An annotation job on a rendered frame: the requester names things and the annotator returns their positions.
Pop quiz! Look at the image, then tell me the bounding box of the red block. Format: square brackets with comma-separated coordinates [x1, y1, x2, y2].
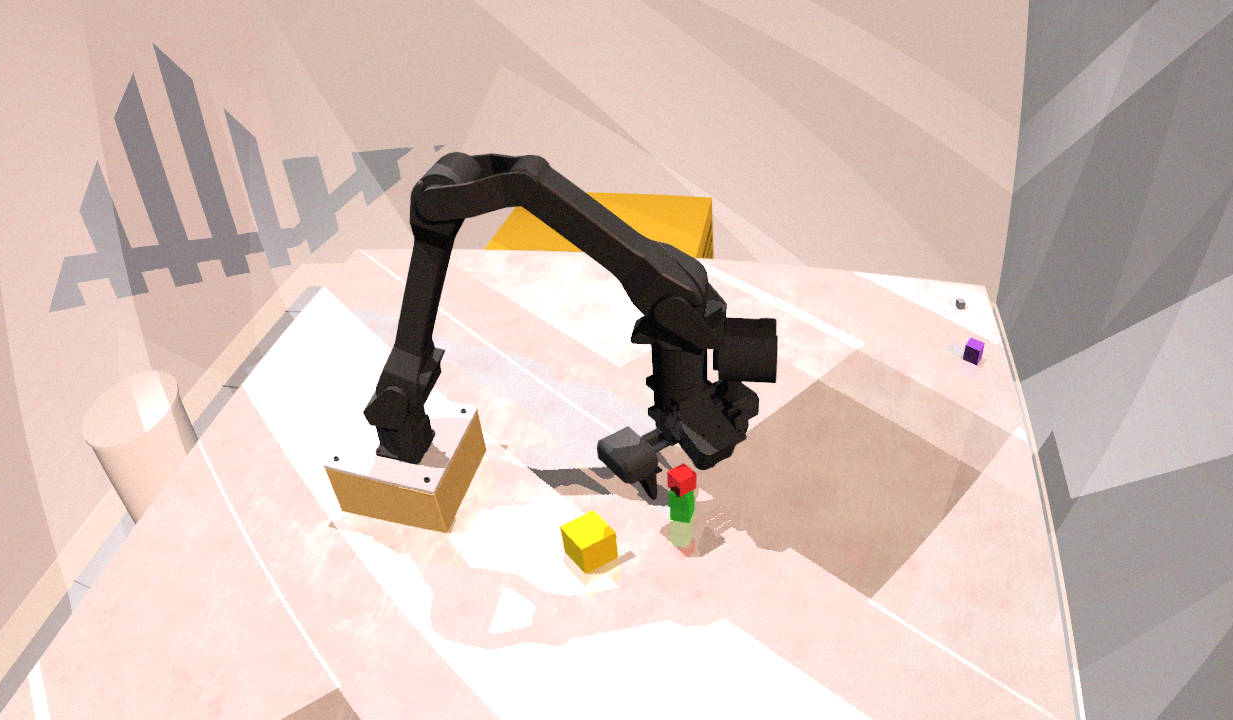
[667, 464, 697, 497]

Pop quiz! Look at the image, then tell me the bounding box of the green block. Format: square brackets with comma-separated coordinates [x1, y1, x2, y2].
[670, 499, 694, 523]
[668, 489, 694, 510]

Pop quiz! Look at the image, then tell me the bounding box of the purple block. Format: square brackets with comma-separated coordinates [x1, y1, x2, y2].
[963, 338, 985, 365]

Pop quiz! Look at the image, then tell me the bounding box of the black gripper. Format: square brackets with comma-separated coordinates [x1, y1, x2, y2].
[597, 372, 760, 501]

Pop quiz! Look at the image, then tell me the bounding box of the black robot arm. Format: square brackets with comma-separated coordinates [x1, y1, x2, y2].
[363, 152, 778, 470]

